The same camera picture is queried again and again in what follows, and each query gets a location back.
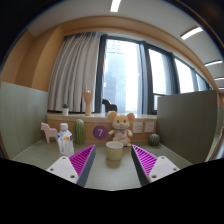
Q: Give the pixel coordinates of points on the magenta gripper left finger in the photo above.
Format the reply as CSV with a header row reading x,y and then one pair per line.
x,y
76,168

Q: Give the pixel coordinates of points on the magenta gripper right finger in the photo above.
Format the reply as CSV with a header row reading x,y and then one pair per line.
x,y
149,167

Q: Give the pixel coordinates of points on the clear plastic water bottle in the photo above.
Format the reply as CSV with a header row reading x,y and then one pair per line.
x,y
65,141

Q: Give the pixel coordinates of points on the round green cactus ornament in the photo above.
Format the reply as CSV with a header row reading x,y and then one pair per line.
x,y
154,140

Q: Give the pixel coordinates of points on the pale yellow paper cup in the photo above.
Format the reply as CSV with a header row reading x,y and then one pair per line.
x,y
114,150

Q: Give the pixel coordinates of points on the plush mouse toy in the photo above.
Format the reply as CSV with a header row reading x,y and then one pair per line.
x,y
121,124

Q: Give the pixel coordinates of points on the tall green cactus ornament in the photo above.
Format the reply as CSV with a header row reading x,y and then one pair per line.
x,y
79,131

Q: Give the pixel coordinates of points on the pink wooden horse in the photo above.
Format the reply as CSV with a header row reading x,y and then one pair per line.
x,y
49,132

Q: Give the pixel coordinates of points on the small potted plant on sill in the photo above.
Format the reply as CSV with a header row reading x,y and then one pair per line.
x,y
65,110

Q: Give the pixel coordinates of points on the black horse figurine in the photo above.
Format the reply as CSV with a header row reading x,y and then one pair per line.
x,y
109,106

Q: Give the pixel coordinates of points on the wooden hand sculpture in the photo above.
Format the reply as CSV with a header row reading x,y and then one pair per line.
x,y
88,97

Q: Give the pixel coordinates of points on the beige curtain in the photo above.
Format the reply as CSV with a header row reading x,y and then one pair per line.
x,y
74,68

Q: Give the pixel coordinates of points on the white wall socket right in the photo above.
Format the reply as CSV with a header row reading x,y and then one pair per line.
x,y
149,127

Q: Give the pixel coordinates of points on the white wall socket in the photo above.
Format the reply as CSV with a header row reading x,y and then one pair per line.
x,y
149,127
137,127

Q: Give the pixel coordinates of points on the white wall socket left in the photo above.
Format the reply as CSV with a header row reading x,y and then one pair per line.
x,y
137,127

